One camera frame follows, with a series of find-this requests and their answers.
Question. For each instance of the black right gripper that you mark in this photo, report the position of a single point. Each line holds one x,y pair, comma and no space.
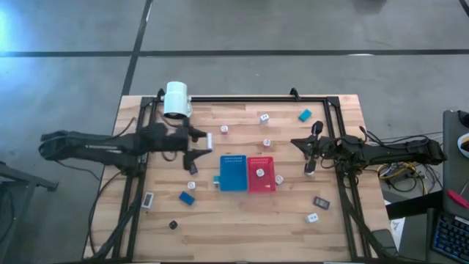
329,148

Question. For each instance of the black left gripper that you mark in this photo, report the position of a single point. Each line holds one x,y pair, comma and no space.
165,139

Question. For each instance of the white digital timer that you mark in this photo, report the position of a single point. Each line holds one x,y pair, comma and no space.
209,141

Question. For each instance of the black digital timer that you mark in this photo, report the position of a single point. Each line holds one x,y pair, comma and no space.
194,170
321,202

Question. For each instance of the teal cylindrical container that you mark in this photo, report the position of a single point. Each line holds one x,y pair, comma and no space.
279,179

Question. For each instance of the blue digital timer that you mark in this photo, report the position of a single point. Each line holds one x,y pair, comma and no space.
187,198

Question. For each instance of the white timer with grey display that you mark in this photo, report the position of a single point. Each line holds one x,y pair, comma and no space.
147,200

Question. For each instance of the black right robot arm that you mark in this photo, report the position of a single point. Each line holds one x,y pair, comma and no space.
395,152

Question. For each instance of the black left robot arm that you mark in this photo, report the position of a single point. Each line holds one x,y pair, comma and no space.
91,148

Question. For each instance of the teal digital timer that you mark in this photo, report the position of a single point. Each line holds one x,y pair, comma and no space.
305,115

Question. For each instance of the green plastic cup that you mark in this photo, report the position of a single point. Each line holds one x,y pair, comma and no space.
191,185

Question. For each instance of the white and blue adapter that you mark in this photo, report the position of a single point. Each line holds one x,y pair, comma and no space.
216,181

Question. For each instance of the blue plastic basket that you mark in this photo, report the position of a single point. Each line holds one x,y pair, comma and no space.
233,173

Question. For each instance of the white cylindrical tube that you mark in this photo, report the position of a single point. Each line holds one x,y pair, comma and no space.
177,99

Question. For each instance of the red plastic basket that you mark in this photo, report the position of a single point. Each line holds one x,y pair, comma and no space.
267,183

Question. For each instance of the black and white adapter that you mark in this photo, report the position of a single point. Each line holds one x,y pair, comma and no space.
173,224

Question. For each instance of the black flat device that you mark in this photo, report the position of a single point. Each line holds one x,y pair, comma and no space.
384,237

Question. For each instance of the black desk crossbar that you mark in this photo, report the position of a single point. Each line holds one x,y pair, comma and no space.
414,203

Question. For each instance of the white paper sheet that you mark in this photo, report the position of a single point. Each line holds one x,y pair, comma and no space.
397,227

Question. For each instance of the black desk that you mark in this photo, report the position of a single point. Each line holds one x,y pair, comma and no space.
452,172

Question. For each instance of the white round object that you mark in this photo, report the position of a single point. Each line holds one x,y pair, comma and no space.
464,144

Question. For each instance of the black rounded object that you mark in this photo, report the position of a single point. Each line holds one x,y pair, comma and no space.
464,117

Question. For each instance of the red tool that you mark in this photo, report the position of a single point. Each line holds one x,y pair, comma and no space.
458,198

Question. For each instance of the backlit black keyboard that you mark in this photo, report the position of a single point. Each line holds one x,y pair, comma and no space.
452,238

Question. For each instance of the black metal stand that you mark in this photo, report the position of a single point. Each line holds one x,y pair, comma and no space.
22,179

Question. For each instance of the black frame clamp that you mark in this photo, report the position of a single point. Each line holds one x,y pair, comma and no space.
294,93
160,93

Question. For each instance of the black metal table frame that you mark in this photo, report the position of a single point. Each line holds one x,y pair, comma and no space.
256,99

